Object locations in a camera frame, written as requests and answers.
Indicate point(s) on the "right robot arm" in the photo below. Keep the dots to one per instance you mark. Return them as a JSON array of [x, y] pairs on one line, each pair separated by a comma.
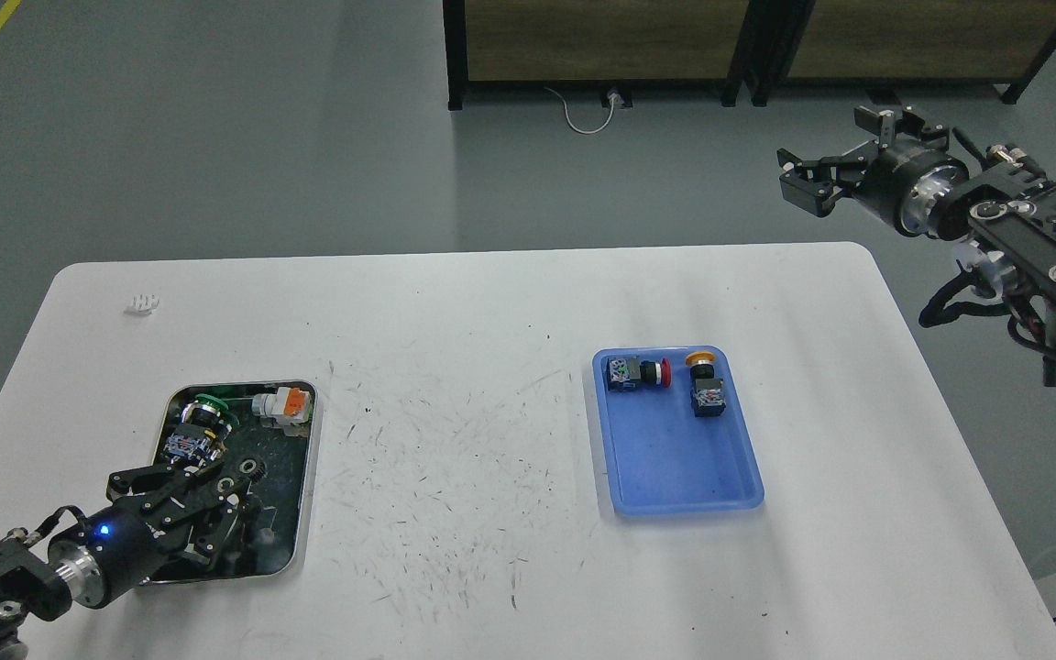
[[997, 205]]

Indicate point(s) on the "orange white switch module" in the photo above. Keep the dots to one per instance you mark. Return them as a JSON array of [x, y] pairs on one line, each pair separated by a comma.
[[284, 406]]

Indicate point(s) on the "yellow push button switch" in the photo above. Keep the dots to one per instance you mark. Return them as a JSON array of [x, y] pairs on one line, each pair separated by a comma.
[[707, 396]]

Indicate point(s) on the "green push button switch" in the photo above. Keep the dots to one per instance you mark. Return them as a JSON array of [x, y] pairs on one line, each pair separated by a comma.
[[198, 438]]

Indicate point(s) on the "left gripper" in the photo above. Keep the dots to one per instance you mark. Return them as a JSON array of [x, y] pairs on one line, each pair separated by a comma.
[[201, 520]]

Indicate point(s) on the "black frame wooden cabinet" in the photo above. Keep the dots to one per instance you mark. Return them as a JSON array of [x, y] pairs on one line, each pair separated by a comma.
[[607, 46]]

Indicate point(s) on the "blue plastic tray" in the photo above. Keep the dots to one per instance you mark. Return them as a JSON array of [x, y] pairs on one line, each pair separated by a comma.
[[663, 460]]

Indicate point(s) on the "red push button switch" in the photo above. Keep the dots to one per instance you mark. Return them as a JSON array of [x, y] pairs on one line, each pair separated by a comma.
[[629, 373]]

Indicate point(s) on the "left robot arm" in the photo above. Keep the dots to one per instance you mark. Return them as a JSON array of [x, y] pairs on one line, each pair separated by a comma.
[[39, 574]]

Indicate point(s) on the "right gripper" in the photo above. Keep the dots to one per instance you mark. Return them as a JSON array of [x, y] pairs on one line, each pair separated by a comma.
[[905, 176]]

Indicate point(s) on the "small white plastic clip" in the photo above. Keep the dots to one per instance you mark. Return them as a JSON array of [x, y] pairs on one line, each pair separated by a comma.
[[142, 306]]

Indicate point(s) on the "black gear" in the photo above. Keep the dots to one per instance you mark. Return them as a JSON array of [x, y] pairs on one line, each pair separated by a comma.
[[253, 468]]

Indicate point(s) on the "silver metal tray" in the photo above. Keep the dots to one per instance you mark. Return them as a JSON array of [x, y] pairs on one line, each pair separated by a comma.
[[287, 451]]

